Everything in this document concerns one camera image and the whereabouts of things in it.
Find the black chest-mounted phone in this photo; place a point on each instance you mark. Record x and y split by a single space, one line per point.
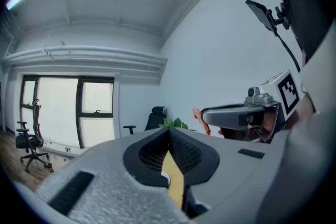
260 14

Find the white plate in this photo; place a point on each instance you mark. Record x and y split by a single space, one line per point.
165 176

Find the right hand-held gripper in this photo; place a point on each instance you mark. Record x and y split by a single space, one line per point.
278 78

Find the black office chair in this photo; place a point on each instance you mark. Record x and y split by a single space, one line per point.
156 119

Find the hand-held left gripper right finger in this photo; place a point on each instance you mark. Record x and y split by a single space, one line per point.
225 178

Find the green leafy plant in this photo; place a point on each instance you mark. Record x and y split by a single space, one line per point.
177 122

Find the black framed window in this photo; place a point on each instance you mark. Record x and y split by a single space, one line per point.
78 112

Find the person's right hand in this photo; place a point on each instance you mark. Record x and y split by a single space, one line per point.
267 123

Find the white ceiling pipes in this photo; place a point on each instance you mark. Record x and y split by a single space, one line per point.
92 56

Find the black bottle with white band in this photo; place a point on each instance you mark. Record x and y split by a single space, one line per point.
50 168

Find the grey mesh office chair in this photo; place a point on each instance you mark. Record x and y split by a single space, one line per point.
26 141

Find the black phone mount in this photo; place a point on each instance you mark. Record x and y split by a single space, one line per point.
281 17

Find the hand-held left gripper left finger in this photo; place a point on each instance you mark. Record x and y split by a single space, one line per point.
110 191

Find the person's right forearm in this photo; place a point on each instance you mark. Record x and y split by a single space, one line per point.
302 112

